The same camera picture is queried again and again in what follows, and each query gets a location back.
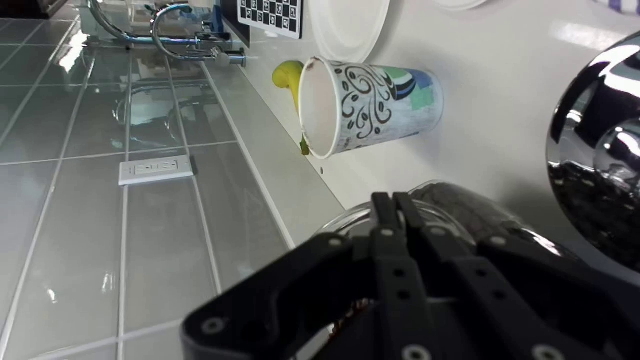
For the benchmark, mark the yellow banana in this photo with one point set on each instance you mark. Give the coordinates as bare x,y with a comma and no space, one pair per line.
286,77

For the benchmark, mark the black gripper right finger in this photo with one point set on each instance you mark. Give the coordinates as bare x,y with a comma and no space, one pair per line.
483,308

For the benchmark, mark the chrome jar lid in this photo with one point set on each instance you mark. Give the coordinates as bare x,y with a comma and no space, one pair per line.
593,153

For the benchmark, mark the small white paper plate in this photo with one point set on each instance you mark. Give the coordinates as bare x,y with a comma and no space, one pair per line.
348,28

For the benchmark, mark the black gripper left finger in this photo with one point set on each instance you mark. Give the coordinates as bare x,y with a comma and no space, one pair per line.
366,283

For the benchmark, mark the patterned paper cup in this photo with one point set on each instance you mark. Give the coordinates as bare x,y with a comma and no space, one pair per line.
345,106

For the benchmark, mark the white wall outlet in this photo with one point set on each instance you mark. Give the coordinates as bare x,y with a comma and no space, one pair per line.
155,170

